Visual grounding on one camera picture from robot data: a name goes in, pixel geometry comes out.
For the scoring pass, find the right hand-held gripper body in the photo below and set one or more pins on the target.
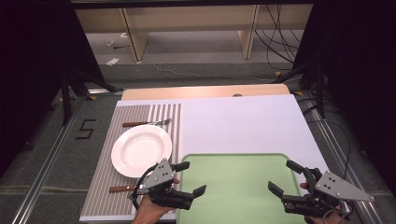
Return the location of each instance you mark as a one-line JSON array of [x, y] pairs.
[[336, 188]]

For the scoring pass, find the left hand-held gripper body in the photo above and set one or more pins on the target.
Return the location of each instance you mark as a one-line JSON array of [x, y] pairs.
[[160, 177]]

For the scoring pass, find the white deep plate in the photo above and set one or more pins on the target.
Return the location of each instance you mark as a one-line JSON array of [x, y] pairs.
[[140, 151]]

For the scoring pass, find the green tray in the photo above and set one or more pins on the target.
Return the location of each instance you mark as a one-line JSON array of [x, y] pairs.
[[236, 177]]

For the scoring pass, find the person's right hand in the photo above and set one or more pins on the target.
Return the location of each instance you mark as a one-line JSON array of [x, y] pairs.
[[327, 220]]

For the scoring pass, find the person's left hand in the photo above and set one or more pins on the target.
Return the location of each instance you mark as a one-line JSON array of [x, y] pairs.
[[149, 213]]

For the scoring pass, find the white board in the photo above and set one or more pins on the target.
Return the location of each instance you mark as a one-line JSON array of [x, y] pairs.
[[243, 124]]

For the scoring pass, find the grey striped placemat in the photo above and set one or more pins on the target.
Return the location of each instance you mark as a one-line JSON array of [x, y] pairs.
[[130, 115]]

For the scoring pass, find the wooden table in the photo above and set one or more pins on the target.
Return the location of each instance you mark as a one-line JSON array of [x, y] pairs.
[[193, 91]]

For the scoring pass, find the black metal stand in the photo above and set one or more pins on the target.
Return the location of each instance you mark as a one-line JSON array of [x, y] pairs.
[[66, 99], [319, 90]]

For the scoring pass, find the black curtain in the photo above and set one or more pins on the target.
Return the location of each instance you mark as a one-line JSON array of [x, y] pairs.
[[358, 77], [31, 62]]

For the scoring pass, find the white paper scrap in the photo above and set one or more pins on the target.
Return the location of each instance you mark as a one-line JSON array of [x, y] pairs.
[[112, 61]]

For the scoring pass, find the light wooden desk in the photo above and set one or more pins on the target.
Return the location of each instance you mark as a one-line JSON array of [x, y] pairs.
[[193, 18]]

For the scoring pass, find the aluminium floor rail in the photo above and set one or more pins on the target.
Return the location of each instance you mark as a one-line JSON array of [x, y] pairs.
[[49, 161], [333, 146]]

